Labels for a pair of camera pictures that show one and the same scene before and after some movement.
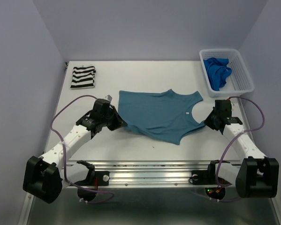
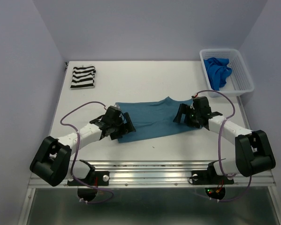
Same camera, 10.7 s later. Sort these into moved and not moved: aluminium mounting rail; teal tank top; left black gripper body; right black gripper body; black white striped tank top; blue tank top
Moved: right black gripper body; left black gripper body; teal tank top
Not moved: black white striped tank top; aluminium mounting rail; blue tank top
